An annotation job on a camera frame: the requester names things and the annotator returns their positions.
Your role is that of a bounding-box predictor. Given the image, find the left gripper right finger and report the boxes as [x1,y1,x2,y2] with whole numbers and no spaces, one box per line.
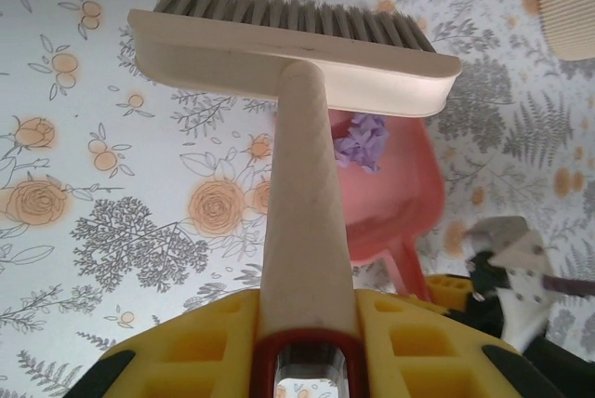
[346,288,555,398]

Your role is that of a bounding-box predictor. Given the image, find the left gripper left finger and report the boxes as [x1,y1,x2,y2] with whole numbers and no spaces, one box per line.
[69,288,270,398]

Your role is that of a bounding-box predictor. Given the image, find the pink plastic dustpan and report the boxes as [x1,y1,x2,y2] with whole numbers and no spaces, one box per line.
[324,107,447,301]

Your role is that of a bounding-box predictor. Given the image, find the purple paper scrap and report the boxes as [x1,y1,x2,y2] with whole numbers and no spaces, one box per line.
[333,113,390,175]

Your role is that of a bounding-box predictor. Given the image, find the cream hand brush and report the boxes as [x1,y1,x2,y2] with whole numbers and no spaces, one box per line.
[127,0,462,398]

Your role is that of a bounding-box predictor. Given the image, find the floral patterned table cover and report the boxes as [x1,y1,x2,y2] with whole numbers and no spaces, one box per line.
[0,0,595,398]

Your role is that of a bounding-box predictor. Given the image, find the cream plastic waste bin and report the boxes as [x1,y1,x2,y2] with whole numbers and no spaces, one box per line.
[533,0,595,62]

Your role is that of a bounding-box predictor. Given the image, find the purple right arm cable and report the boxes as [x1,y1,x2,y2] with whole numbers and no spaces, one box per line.
[541,274,595,298]

